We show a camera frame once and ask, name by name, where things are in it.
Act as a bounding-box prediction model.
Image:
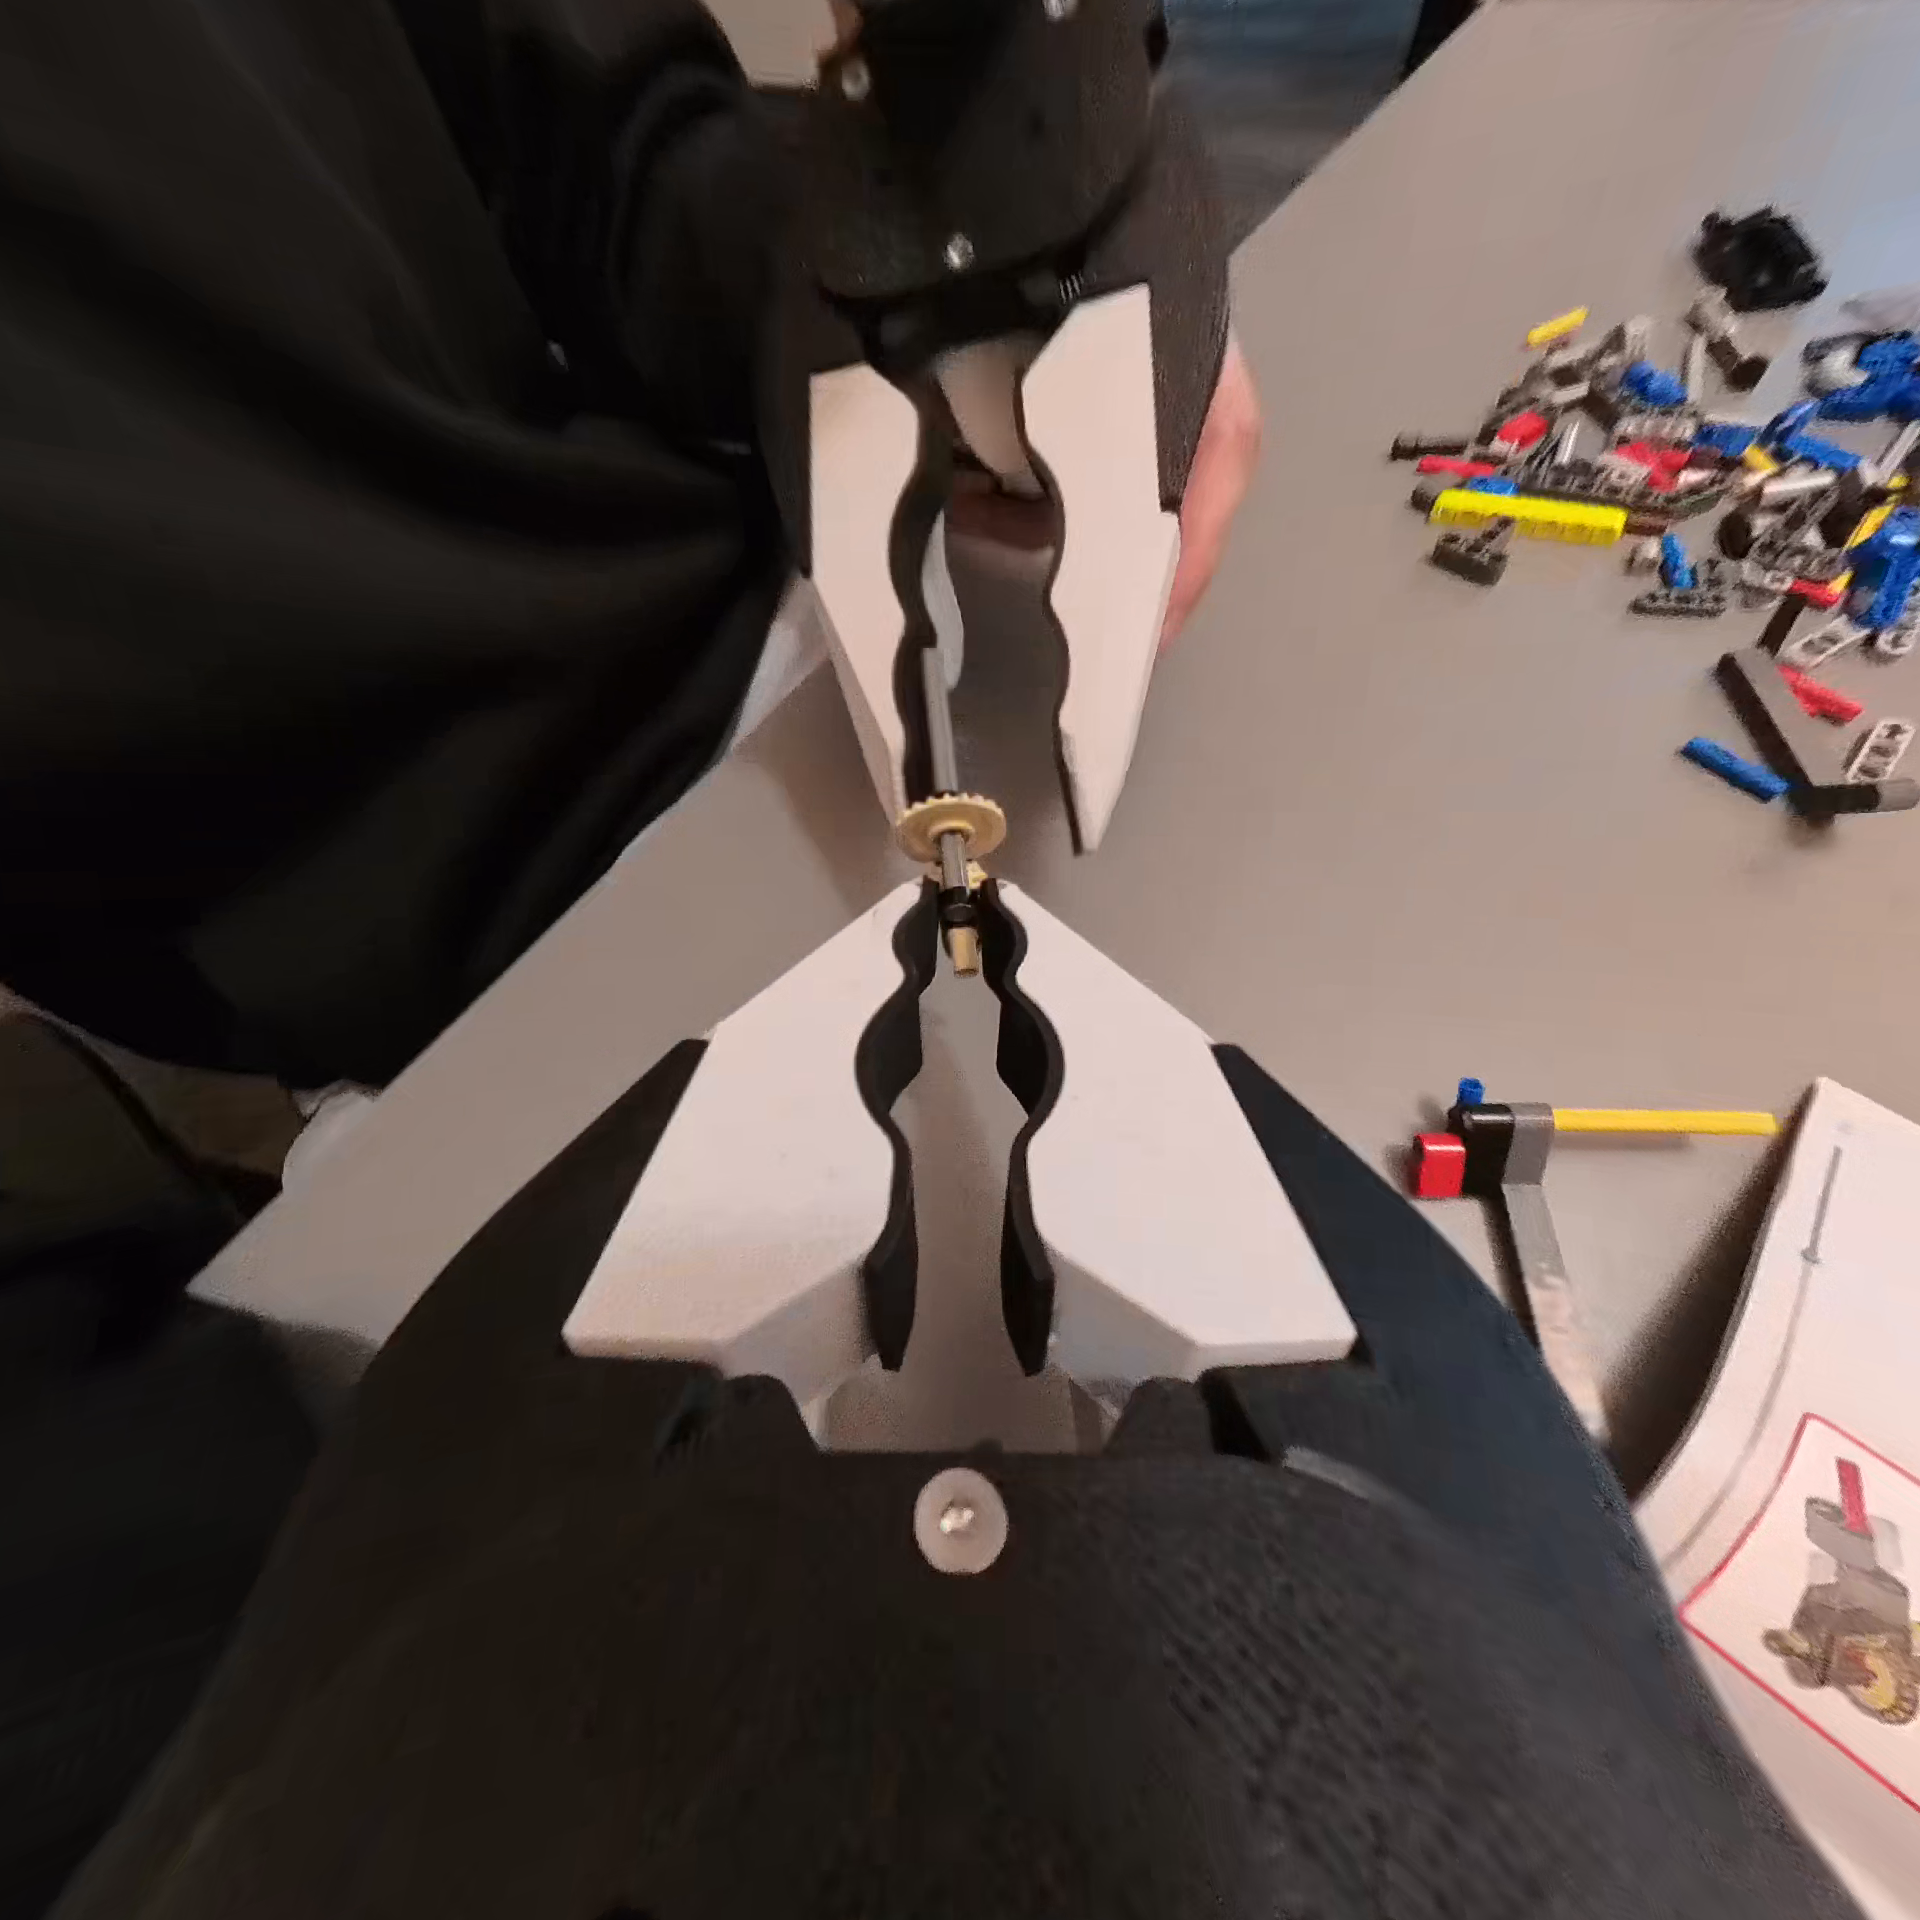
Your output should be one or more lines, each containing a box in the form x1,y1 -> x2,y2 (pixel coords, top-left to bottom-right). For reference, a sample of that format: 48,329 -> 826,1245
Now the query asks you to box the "pile of lego pieces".
1387,291 -> 1920,827

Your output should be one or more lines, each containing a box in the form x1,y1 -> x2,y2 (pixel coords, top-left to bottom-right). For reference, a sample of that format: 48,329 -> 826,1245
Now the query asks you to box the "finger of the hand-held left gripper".
1018,281 -> 1187,860
805,362 -> 968,822

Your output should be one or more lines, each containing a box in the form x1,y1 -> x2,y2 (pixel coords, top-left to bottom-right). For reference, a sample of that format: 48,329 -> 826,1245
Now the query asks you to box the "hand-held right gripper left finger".
563,880 -> 926,1413

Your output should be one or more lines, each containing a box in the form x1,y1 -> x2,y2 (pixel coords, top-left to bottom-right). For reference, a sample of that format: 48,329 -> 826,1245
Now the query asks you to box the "black lego panel piece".
1692,206 -> 1829,315

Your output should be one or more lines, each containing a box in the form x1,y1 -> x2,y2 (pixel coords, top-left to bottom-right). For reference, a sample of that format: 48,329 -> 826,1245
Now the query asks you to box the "tan gear red axle assembly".
896,509 -> 1013,981

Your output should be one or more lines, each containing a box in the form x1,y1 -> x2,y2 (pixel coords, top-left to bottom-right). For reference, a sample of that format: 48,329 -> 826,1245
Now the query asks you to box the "open instruction booklet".
1632,1074 -> 1920,1861

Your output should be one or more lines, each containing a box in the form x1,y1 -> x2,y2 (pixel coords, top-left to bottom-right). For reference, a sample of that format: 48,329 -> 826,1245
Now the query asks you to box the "grey beam yellow axle assembly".
1407,1074 -> 1782,1444

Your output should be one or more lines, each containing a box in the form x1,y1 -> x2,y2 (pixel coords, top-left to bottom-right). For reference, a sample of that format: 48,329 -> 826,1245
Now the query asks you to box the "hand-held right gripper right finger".
984,880 -> 1362,1400

